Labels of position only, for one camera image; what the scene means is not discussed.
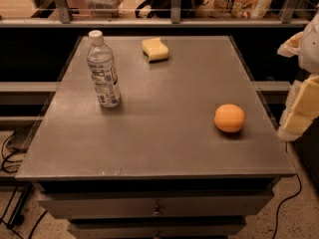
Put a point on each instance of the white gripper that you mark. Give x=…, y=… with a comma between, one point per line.
x=310, y=50

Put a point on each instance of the clear plastic water bottle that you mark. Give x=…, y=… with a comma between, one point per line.
x=100, y=60

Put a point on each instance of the orange ball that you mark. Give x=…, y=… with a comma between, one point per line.
x=229, y=118

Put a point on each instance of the printed snack bag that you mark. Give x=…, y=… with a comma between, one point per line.
x=241, y=9

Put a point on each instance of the yellow sponge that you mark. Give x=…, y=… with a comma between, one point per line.
x=155, y=49

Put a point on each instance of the black bag on shelf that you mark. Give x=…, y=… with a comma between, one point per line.
x=163, y=8

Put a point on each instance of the grey drawer cabinet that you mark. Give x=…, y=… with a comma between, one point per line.
x=161, y=139

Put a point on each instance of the upper grey drawer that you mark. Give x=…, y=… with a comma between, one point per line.
x=104, y=205

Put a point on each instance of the grey drawer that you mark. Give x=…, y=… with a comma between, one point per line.
x=153, y=230
x=104, y=205

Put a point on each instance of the metal railing shelf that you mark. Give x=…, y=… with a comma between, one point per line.
x=75, y=13

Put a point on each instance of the lower grey drawer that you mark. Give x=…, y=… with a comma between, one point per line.
x=153, y=230

